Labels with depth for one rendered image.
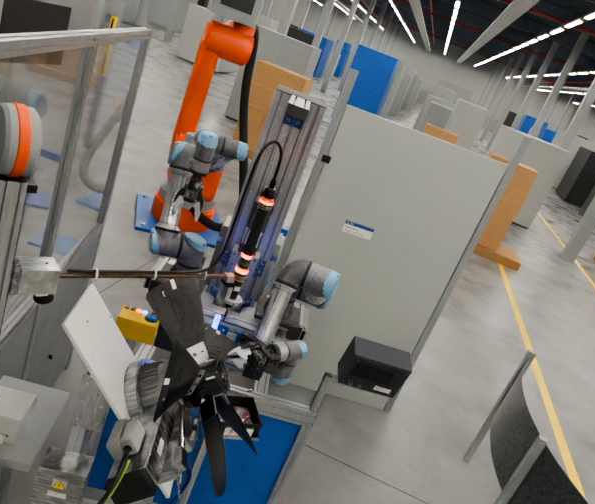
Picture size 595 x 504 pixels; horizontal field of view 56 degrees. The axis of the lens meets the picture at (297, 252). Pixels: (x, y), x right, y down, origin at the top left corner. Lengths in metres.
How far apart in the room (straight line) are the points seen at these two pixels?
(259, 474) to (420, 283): 1.80
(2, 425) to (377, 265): 2.55
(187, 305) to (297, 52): 10.74
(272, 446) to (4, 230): 1.66
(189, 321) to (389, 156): 2.07
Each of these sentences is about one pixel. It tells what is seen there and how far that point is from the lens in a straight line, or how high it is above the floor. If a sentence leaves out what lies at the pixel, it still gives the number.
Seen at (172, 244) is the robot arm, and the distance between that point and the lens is 2.66.
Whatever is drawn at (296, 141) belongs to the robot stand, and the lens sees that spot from 2.68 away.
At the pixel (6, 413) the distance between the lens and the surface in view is 1.99.
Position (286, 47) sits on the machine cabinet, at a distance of 12.44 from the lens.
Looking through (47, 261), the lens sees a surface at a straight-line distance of 1.54.
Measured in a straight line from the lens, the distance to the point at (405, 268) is 3.86.
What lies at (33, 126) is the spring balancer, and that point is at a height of 1.93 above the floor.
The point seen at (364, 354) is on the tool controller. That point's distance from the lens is 2.34.
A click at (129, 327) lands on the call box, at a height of 1.04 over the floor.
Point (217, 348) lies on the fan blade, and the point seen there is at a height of 1.19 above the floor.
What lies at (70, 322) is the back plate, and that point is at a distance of 1.72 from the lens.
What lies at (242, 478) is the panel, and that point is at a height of 0.39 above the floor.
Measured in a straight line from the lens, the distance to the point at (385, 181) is 3.62.
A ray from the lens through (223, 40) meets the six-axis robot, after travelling 5.72.
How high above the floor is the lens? 2.30
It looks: 21 degrees down
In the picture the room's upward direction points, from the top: 21 degrees clockwise
